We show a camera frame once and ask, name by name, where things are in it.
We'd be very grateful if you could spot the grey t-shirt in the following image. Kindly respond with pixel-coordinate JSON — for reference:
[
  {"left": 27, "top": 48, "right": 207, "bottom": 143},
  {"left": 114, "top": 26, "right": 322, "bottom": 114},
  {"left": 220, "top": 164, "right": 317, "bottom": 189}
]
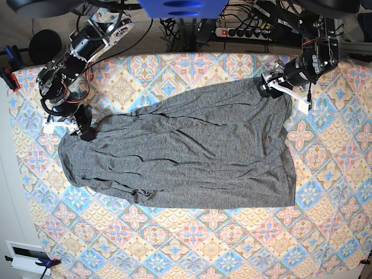
[{"left": 58, "top": 78, "right": 296, "bottom": 209}]

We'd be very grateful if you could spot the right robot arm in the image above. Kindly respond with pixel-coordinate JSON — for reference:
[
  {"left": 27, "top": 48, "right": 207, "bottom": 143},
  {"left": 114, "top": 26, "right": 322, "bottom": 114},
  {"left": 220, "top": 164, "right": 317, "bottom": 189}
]
[{"left": 37, "top": 9, "right": 133, "bottom": 141}]

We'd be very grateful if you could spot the clamp bottom right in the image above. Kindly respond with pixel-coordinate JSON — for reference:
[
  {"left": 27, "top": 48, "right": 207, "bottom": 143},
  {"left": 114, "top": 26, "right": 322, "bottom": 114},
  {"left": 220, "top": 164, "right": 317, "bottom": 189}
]
[{"left": 359, "top": 259, "right": 371, "bottom": 265}]

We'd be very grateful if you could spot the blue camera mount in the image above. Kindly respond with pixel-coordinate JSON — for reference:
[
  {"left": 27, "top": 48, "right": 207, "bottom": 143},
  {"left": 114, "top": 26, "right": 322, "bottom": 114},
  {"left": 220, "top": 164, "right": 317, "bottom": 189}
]
[{"left": 138, "top": 0, "right": 228, "bottom": 19}]

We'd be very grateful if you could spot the white power strip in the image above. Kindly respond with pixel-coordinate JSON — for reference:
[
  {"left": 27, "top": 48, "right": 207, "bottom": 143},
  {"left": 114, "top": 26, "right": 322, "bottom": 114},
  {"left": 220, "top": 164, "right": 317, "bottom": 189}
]
[{"left": 214, "top": 27, "right": 271, "bottom": 41}]

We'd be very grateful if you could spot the patterned tablecloth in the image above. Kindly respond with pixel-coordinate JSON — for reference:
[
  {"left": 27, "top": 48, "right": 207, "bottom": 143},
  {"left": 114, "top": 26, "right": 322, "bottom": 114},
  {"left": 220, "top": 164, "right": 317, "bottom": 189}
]
[{"left": 8, "top": 63, "right": 371, "bottom": 278}]

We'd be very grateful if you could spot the blue clamp bottom left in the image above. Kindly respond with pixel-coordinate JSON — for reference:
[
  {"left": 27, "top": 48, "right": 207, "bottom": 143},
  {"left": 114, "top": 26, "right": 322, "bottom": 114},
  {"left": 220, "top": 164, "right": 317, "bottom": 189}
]
[{"left": 5, "top": 256, "right": 61, "bottom": 270}]

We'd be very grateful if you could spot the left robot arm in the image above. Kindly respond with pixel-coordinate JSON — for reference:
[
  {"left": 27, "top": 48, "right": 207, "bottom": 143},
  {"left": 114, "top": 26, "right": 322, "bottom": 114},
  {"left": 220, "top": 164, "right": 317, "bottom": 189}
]
[{"left": 258, "top": 15, "right": 339, "bottom": 114}]

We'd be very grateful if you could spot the red black clamp left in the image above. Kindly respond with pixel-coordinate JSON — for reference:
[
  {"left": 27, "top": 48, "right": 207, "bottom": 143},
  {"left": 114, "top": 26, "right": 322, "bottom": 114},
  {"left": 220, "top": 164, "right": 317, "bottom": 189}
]
[{"left": 1, "top": 45, "right": 23, "bottom": 92}]

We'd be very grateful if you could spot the black round stool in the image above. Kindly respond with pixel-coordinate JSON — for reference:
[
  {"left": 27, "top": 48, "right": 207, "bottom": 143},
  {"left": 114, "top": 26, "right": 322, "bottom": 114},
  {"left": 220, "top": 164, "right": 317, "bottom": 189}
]
[{"left": 28, "top": 30, "right": 62, "bottom": 65}]

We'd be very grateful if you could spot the white wall outlet box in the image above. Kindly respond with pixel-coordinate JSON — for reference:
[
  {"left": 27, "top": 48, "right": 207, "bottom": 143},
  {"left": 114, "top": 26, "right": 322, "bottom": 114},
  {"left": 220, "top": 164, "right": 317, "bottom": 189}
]
[{"left": 5, "top": 240, "right": 48, "bottom": 275}]

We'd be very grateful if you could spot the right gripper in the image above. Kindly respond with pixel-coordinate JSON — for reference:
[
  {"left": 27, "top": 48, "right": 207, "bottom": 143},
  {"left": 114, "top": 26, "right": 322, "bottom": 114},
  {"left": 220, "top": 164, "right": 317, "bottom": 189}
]
[{"left": 43, "top": 102, "right": 96, "bottom": 141}]

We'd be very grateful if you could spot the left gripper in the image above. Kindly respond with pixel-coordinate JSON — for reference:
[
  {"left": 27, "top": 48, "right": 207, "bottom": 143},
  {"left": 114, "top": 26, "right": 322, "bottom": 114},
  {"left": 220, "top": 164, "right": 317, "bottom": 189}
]
[{"left": 257, "top": 61, "right": 316, "bottom": 114}]

